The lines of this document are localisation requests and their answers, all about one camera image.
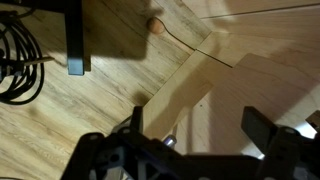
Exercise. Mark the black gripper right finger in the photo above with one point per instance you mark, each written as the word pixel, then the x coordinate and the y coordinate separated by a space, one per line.
pixel 258 128

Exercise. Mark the thin wooden stick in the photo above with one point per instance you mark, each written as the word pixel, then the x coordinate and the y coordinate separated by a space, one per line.
pixel 40 61

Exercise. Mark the round wooden cabinet knob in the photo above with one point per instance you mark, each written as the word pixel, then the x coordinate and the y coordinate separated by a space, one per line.
pixel 155 25

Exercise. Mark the black metal leg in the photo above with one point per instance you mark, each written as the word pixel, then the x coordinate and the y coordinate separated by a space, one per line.
pixel 75 36

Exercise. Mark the silver metal drawer knob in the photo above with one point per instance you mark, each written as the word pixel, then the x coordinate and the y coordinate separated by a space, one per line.
pixel 170 140

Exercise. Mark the light wooden cabinet front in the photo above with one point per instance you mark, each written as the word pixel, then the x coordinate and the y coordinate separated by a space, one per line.
pixel 266 30

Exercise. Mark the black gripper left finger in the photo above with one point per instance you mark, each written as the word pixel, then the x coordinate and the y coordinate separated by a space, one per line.
pixel 137 120

